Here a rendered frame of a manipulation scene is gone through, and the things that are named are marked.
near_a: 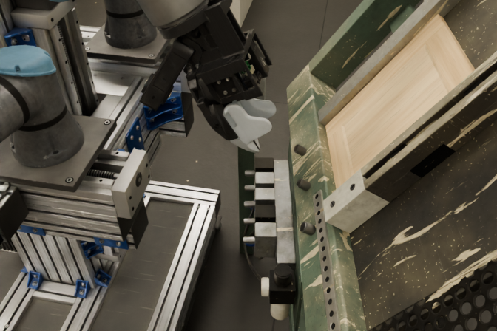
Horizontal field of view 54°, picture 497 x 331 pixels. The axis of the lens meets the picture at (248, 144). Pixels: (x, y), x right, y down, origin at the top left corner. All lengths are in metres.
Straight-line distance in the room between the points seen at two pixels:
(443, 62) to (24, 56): 0.85
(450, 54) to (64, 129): 0.83
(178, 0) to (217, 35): 0.06
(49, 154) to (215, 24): 0.64
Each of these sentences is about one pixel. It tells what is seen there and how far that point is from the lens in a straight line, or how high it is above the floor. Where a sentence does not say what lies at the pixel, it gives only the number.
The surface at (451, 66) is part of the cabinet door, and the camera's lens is 1.11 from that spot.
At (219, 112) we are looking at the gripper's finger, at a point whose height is 1.39.
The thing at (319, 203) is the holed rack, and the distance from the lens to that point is 1.16.
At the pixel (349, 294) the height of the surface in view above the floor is 0.90.
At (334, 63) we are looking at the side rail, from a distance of 1.55.
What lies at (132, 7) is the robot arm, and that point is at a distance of 1.42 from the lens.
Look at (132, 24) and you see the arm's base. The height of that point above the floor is 1.10.
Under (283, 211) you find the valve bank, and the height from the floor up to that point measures 0.74.
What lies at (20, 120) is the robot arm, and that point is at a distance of 1.00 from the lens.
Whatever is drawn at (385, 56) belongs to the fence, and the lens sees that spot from 1.28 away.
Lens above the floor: 1.75
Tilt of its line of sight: 41 degrees down
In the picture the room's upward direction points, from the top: straight up
